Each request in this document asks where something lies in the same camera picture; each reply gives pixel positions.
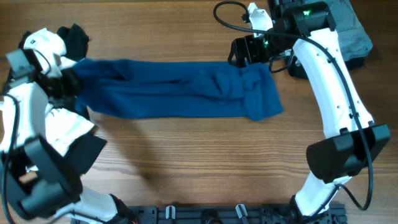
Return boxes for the black cable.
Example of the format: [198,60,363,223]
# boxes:
[0,48,52,224]
[213,1,374,223]

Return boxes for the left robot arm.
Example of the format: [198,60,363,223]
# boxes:
[1,49,139,223]

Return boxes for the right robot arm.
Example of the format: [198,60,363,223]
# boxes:
[228,1,391,223]

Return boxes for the right black cable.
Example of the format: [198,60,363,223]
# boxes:
[213,1,374,223]

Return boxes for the folded black garment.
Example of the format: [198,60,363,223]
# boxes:
[267,0,365,80]

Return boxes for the white shirt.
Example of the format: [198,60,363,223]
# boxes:
[0,27,96,174]

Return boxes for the folded light blue jeans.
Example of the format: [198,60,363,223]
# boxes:
[303,0,373,62]

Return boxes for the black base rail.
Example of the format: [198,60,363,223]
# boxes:
[70,203,348,224]

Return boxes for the left black cable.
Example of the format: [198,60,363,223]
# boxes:
[0,48,52,224]

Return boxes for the black garment left pile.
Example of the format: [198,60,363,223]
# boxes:
[2,23,108,177]

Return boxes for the blue polo shirt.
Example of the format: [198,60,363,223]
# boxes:
[73,59,284,121]

